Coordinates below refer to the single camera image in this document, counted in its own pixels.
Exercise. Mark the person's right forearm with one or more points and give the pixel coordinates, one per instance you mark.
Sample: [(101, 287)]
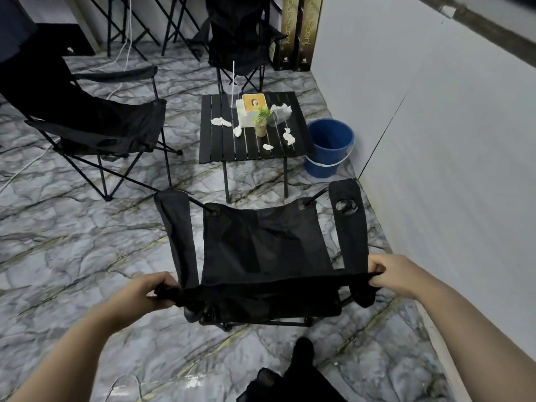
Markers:
[(477, 330)]

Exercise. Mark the clear plastic cup with straw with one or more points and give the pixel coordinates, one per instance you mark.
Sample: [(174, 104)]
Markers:
[(233, 94)]

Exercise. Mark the tipped clear plastic cup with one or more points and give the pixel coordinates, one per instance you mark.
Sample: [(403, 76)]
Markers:
[(279, 116)]

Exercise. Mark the person's left hand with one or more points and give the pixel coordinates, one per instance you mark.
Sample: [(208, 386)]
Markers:
[(135, 298)]

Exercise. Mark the black folding camping chair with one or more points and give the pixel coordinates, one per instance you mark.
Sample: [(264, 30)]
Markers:
[(96, 117), (264, 255), (238, 33)]

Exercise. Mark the blue plastic bucket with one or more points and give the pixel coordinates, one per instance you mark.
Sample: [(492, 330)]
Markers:
[(331, 142)]

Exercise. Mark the person's left forearm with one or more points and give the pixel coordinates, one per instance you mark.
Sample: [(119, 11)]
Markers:
[(63, 355)]

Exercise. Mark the small potted green plant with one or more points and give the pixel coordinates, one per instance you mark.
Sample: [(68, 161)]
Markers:
[(261, 119)]

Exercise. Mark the black slatted folding table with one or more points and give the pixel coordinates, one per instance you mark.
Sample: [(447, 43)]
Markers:
[(251, 133)]

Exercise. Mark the white wooden-top tissue box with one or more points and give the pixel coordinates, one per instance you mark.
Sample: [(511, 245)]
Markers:
[(251, 108)]

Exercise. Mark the black folding stand frame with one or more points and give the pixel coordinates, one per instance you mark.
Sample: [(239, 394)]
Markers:
[(125, 25), (180, 25)]

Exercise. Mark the person's right thumb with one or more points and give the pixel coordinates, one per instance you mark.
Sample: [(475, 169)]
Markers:
[(375, 262)]

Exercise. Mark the person's left thumb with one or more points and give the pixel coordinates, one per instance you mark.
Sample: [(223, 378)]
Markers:
[(167, 278)]

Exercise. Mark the person's right hand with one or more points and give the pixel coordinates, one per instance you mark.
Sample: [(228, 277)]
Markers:
[(393, 273)]

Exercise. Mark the person's black trouser leg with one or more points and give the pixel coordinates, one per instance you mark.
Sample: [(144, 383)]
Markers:
[(293, 376)]

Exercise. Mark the tall black and gold box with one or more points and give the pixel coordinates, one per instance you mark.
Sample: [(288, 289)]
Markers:
[(308, 33), (284, 33)]

